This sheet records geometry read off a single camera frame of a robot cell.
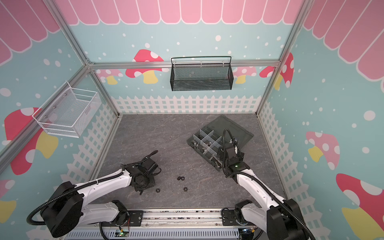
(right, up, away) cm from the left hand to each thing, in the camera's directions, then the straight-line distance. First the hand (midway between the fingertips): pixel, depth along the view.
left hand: (150, 187), depth 84 cm
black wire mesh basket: (+28, +69, +11) cm, 75 cm away
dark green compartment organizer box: (+34, +25, +18) cm, 46 cm away
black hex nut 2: (+21, 0, -1) cm, 21 cm away
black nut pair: (+16, +5, +3) cm, 17 cm away
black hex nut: (+5, -1, -1) cm, 5 cm away
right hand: (+45, +21, +2) cm, 50 cm away
